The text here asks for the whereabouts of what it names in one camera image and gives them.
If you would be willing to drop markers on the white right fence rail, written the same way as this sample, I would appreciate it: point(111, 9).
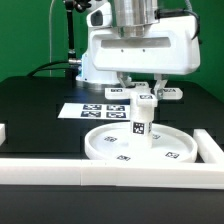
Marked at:
point(208, 149)

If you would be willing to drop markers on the white marker sheet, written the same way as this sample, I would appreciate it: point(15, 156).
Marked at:
point(95, 111)

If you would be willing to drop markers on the white front fence rail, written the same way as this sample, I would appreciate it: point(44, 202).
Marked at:
point(105, 173)

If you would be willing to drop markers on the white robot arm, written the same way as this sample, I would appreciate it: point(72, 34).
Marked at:
point(136, 36)

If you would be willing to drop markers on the white cross-shaped table base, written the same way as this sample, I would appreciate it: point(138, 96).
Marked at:
point(141, 95)

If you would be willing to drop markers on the white fence rail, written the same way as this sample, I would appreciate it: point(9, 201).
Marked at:
point(208, 149)
point(105, 173)

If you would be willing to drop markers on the black camera stand pole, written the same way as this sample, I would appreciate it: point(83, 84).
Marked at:
point(80, 6)

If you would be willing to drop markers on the white left fence piece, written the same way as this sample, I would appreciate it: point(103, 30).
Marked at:
point(2, 133)

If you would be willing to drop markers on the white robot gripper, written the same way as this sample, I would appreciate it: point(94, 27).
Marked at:
point(168, 47)

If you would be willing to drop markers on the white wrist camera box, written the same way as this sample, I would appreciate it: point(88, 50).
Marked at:
point(100, 18)

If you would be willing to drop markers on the white round table top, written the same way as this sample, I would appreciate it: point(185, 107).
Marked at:
point(164, 144)

